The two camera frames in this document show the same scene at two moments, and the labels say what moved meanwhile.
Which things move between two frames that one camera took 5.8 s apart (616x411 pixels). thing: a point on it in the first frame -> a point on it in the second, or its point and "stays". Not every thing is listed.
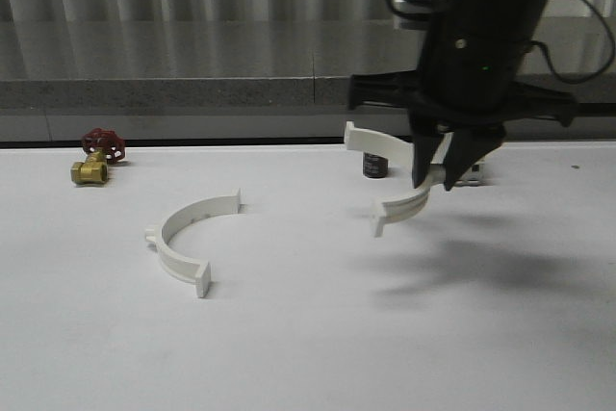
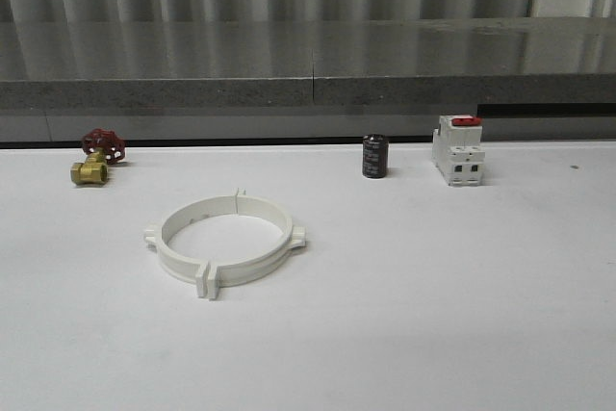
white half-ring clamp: x=175 y=219 stays
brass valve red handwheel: x=102 y=145 stays
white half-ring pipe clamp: x=401 y=151 -> x=294 y=237
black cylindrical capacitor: x=374 y=166 stays
